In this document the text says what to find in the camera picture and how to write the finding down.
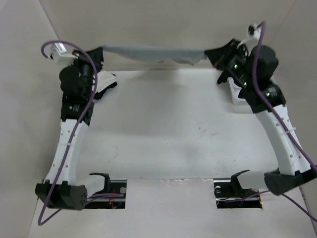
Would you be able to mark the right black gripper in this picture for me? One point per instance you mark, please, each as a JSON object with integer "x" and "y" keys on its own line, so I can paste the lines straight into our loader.
{"x": 219, "y": 56}

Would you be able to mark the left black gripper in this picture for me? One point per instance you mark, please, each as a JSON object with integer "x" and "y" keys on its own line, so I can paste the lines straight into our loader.
{"x": 97, "y": 55}

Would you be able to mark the grey tank top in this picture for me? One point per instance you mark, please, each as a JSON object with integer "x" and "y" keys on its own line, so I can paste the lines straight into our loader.
{"x": 158, "y": 54}

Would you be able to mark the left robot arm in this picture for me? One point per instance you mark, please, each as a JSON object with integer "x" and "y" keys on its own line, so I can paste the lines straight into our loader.
{"x": 60, "y": 189}

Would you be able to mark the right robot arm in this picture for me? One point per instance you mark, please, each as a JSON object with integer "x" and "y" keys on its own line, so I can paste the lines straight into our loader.
{"x": 252, "y": 71}

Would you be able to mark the black tank top in basket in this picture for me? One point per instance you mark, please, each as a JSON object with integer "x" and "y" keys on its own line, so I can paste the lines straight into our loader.
{"x": 223, "y": 77}

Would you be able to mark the folded white tank top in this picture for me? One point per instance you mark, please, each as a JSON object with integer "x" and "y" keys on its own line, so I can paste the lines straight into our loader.
{"x": 105, "y": 79}

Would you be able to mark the white plastic laundry basket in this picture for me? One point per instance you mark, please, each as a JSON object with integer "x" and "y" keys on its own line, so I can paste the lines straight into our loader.
{"x": 234, "y": 92}

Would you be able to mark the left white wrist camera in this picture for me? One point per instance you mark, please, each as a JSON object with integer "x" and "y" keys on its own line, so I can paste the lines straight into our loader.
{"x": 60, "y": 54}

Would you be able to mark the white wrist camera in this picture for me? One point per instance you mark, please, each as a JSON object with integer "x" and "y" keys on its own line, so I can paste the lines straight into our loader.
{"x": 60, "y": 54}
{"x": 253, "y": 33}

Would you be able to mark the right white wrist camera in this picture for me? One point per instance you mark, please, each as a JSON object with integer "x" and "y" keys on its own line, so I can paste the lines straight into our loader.
{"x": 253, "y": 33}

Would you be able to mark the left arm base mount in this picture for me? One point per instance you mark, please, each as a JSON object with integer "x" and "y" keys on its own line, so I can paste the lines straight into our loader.
{"x": 112, "y": 197}

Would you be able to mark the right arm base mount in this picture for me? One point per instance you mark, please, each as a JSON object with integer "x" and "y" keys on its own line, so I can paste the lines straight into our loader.
{"x": 230, "y": 195}

